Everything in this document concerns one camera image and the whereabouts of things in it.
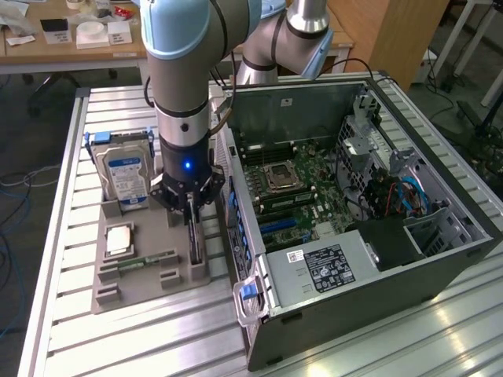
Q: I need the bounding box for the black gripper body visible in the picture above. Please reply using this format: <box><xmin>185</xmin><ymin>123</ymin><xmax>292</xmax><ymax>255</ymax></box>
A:
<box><xmin>161</xmin><ymin>137</ymin><xmax>212</xmax><ymax>213</ymax></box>

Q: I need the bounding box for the graphics card with metal bracket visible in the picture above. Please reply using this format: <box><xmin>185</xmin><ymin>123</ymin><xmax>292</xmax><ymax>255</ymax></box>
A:
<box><xmin>184</xmin><ymin>192</ymin><xmax>206</xmax><ymax>265</ymax></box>

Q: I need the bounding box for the hard disk in blue caddy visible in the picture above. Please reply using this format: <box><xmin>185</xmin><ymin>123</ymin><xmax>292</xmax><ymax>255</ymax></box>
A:
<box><xmin>83</xmin><ymin>127</ymin><xmax>155</xmax><ymax>213</ymax></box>

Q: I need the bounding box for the silver CPU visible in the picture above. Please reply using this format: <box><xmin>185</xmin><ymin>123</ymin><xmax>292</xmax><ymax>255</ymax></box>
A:
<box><xmin>105</xmin><ymin>226</ymin><xmax>131</xmax><ymax>255</ymax></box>

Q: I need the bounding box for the CPU socket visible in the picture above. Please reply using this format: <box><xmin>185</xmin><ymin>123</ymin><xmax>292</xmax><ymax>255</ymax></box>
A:
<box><xmin>265</xmin><ymin>160</ymin><xmax>303</xmax><ymax>193</ymax></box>

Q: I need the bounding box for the green RAM stick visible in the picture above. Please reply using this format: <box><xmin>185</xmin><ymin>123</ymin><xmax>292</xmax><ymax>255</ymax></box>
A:
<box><xmin>117</xmin><ymin>253</ymin><xmax>174</xmax><ymax>270</ymax></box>

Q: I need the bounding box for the installed RAM stick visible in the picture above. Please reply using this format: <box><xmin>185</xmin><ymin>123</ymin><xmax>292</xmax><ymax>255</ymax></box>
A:
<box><xmin>257</xmin><ymin>191</ymin><xmax>318</xmax><ymax>215</ymax></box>

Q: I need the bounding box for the blue expansion slot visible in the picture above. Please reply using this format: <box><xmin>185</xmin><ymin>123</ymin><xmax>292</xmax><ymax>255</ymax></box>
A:
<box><xmin>259</xmin><ymin>218</ymin><xmax>299</xmax><ymax>236</ymax></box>

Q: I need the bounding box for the grey parts rack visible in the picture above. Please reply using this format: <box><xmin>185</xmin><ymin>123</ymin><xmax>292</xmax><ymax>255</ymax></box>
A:
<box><xmin>90</xmin><ymin>192</ymin><xmax>213</xmax><ymax>315</ymax></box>

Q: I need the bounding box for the green motherboard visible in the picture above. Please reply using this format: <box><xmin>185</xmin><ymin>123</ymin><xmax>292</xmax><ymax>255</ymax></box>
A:
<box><xmin>235</xmin><ymin>129</ymin><xmax>362</xmax><ymax>252</ymax></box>

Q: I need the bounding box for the grey power supply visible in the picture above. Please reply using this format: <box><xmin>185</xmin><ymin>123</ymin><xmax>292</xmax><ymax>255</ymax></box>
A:
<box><xmin>266</xmin><ymin>231</ymin><xmax>380</xmax><ymax>307</ymax></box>

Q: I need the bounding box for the plain white box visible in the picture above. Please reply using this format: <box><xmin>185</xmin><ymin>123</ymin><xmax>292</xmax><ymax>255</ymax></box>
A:
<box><xmin>107</xmin><ymin>21</ymin><xmax>133</xmax><ymax>46</ymax></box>

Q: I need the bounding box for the silver drive cage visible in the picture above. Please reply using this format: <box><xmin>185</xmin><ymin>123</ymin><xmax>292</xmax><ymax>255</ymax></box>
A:
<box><xmin>336</xmin><ymin>93</ymin><xmax>428</xmax><ymax>219</ymax></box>

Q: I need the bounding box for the wooden desk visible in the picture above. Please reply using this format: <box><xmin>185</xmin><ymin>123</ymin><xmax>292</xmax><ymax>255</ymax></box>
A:
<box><xmin>0</xmin><ymin>0</ymin><xmax>354</xmax><ymax>75</ymax></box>

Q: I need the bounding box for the black chair base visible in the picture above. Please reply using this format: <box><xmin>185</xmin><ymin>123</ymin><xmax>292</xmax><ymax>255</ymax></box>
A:
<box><xmin>23</xmin><ymin>70</ymin><xmax>119</xmax><ymax>117</ymax></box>

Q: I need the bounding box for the white box with bowl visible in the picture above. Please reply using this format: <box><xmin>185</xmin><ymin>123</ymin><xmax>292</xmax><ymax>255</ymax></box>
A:
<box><xmin>75</xmin><ymin>22</ymin><xmax>109</xmax><ymax>50</ymax></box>

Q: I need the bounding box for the black fan shroud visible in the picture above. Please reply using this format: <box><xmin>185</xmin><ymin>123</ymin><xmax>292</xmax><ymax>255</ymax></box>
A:
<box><xmin>357</xmin><ymin>218</ymin><xmax>425</xmax><ymax>272</ymax></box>

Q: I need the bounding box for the white box with black top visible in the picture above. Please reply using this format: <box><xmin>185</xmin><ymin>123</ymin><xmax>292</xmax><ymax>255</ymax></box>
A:
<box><xmin>40</xmin><ymin>18</ymin><xmax>72</xmax><ymax>45</ymax></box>

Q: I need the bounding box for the dark grey PC case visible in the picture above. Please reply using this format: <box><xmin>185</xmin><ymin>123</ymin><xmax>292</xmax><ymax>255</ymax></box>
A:
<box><xmin>204</xmin><ymin>76</ymin><xmax>497</xmax><ymax>373</ymax></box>

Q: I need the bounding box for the clear plastic bag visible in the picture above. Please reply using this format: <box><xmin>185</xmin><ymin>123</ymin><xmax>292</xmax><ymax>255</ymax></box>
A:
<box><xmin>0</xmin><ymin>0</ymin><xmax>40</xmax><ymax>36</ymax></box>

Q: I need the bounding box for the wooden cabinet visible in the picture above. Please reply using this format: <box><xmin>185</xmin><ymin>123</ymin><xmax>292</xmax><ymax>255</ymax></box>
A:
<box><xmin>325</xmin><ymin>0</ymin><xmax>451</xmax><ymax>90</ymax></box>

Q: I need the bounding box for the silver disk bay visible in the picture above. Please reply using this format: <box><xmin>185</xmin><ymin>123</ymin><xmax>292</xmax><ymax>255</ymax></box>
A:
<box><xmin>403</xmin><ymin>207</ymin><xmax>479</xmax><ymax>258</ymax></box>

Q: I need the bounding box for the black floor stand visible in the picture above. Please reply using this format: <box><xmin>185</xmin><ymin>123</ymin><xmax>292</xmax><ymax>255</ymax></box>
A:
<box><xmin>457</xmin><ymin>100</ymin><xmax>503</xmax><ymax>174</ymax></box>

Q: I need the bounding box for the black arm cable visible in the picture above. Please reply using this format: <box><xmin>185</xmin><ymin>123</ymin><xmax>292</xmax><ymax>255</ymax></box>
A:
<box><xmin>143</xmin><ymin>0</ymin><xmax>238</xmax><ymax>133</ymax></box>

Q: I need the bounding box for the white floor cable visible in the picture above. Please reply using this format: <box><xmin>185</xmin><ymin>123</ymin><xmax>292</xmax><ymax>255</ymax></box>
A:
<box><xmin>0</xmin><ymin>163</ymin><xmax>61</xmax><ymax>189</ymax></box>

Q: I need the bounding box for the black table cable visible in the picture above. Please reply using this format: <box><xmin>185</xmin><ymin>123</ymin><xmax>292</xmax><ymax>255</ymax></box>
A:
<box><xmin>321</xmin><ymin>57</ymin><xmax>397</xmax><ymax>82</ymax></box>

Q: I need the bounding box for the blue wire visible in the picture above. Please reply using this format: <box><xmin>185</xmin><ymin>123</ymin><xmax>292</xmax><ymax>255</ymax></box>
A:
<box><xmin>395</xmin><ymin>177</ymin><xmax>430</xmax><ymax>216</ymax></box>

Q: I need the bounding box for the blue floor cable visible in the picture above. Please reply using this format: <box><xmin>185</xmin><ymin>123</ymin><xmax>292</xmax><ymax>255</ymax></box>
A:
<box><xmin>0</xmin><ymin>184</ymin><xmax>33</xmax><ymax>339</ymax></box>

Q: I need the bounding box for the white desk frame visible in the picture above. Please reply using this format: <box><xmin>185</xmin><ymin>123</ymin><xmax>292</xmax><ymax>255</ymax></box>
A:
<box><xmin>431</xmin><ymin>0</ymin><xmax>503</xmax><ymax>107</ymax></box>

